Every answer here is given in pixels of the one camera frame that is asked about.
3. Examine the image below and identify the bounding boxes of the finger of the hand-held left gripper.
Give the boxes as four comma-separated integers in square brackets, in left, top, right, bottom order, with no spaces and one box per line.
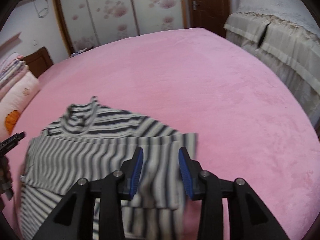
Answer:
[0,131,26,155]

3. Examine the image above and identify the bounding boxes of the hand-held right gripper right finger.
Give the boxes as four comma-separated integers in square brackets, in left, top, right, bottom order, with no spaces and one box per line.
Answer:
[178,147,284,240]

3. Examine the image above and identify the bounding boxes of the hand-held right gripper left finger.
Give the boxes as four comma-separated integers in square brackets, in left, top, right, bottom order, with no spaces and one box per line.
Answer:
[32,147,144,240]

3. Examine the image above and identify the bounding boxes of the striped turtleneck shirt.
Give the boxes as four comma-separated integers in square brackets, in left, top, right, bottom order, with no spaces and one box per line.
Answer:
[19,95,198,240]

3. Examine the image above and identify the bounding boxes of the folded pink striped quilts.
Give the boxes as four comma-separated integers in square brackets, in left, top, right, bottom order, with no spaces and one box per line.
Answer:
[0,52,29,90]

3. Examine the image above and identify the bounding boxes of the dark wooden headboard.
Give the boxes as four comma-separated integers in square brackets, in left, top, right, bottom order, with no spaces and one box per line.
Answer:
[20,46,54,78]

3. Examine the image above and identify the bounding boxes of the pink bed blanket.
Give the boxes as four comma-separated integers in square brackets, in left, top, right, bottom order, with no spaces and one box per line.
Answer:
[0,27,320,240]

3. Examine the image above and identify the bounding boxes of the floral sliding door wardrobe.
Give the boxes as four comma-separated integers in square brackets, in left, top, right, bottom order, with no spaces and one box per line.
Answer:
[51,0,188,55]

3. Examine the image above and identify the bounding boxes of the brown wooden door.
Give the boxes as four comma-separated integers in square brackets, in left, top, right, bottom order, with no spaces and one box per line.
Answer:
[186,0,230,38]

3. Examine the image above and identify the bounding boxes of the white lace cover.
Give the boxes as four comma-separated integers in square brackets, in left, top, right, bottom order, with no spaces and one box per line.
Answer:
[236,0,320,34]

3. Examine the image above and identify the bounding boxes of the pale wooden wall shelf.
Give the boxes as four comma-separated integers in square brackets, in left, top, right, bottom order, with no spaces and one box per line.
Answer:
[0,32,22,48]

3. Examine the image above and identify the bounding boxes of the white air conditioner cable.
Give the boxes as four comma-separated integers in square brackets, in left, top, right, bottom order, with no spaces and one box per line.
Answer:
[34,0,50,18]

